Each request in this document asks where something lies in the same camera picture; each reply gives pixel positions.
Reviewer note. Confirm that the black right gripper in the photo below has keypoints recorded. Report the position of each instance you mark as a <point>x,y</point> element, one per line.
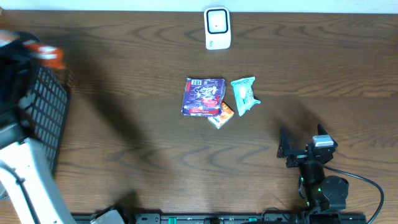
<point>297,157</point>

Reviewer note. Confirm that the mint green white packet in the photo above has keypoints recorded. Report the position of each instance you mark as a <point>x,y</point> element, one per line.
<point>244,95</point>

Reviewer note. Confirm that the small orange box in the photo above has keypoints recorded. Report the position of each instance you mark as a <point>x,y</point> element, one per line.
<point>220,120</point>

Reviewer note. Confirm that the purple snack bag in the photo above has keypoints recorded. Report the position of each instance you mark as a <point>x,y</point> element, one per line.
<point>203,97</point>

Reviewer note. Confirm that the red white snack bar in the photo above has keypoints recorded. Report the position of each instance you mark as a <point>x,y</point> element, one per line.
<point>13,46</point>

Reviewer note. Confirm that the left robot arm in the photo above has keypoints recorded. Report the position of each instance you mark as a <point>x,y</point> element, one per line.
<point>28,182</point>

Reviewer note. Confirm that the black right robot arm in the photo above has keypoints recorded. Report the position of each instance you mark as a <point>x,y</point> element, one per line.
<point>325,195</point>

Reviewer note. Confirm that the white barcode scanner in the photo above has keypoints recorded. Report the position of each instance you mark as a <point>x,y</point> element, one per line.
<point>217,28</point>

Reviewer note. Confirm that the grey plastic mesh basket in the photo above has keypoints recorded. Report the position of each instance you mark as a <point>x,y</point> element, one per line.
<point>34,104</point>

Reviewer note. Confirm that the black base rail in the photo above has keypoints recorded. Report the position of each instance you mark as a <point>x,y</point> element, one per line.
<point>268,217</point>

